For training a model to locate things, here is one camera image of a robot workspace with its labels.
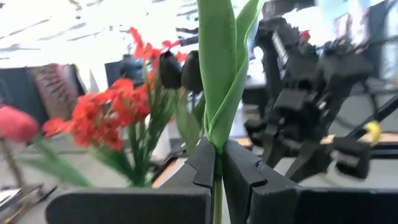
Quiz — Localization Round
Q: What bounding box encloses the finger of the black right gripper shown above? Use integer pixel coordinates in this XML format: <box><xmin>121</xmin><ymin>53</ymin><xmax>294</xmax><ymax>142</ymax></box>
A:
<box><xmin>263</xmin><ymin>138</ymin><xmax>292</xmax><ymax>169</ymax></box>
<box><xmin>285</xmin><ymin>146</ymin><xmax>330</xmax><ymax>183</ymax></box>

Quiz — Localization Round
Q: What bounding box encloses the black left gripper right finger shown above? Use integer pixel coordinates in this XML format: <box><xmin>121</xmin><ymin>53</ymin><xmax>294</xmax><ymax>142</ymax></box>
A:
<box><xmin>223</xmin><ymin>139</ymin><xmax>398</xmax><ymax>224</ymax></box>

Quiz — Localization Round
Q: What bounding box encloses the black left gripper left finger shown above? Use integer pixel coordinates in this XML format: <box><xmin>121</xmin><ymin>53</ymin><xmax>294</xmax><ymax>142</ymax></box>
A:
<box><xmin>45</xmin><ymin>138</ymin><xmax>217</xmax><ymax>224</ymax></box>

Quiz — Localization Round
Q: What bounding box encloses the red artificial tulip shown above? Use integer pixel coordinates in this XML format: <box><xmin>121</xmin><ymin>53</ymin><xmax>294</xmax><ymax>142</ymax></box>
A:
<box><xmin>0</xmin><ymin>105</ymin><xmax>94</xmax><ymax>189</ymax></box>
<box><xmin>197</xmin><ymin>0</ymin><xmax>264</xmax><ymax>224</ymax></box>

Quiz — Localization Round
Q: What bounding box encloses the red blossom flower bunch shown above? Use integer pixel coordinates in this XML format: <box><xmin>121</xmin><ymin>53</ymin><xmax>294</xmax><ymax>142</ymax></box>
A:
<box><xmin>42</xmin><ymin>93</ymin><xmax>147</xmax><ymax>187</ymax></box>
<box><xmin>128</xmin><ymin>26</ymin><xmax>189</xmax><ymax>94</ymax></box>
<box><xmin>105</xmin><ymin>77</ymin><xmax>175</xmax><ymax>187</ymax></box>

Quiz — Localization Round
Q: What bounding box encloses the yellow tape tag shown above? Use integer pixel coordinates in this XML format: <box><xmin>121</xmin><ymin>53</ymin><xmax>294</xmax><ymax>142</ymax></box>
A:
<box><xmin>364</xmin><ymin>121</ymin><xmax>382</xmax><ymax>146</ymax></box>

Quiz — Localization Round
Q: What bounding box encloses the patterned tapestry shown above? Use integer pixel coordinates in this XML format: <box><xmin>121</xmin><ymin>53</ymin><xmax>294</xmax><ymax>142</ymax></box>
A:
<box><xmin>28</xmin><ymin>63</ymin><xmax>79</xmax><ymax>121</ymax></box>

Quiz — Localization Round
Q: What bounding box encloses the black partition panel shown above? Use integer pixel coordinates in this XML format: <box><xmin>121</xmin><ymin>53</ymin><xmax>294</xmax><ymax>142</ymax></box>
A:
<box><xmin>0</xmin><ymin>67</ymin><xmax>41</xmax><ymax>125</ymax></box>

